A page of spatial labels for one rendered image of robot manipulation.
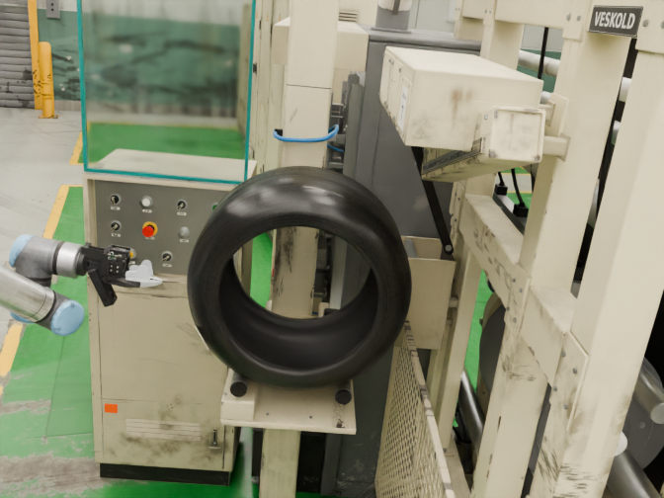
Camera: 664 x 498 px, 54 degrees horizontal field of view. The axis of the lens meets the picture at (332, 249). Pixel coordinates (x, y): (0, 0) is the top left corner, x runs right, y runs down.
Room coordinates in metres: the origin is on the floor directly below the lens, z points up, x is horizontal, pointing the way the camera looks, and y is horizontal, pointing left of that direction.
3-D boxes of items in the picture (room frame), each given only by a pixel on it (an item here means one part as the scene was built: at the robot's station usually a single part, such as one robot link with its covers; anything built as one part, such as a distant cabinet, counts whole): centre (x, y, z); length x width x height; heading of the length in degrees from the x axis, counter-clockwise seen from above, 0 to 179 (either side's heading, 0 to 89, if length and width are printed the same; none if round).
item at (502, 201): (1.90, -0.55, 1.30); 0.83 x 0.13 x 0.08; 3
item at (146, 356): (2.32, 0.60, 0.63); 0.56 x 0.41 x 1.27; 93
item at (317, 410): (1.67, 0.08, 0.80); 0.37 x 0.36 x 0.02; 93
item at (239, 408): (1.67, 0.22, 0.84); 0.36 x 0.09 x 0.06; 3
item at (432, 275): (1.91, -0.29, 1.05); 0.20 x 0.15 x 0.30; 3
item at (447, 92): (1.56, -0.22, 1.71); 0.61 x 0.25 x 0.15; 3
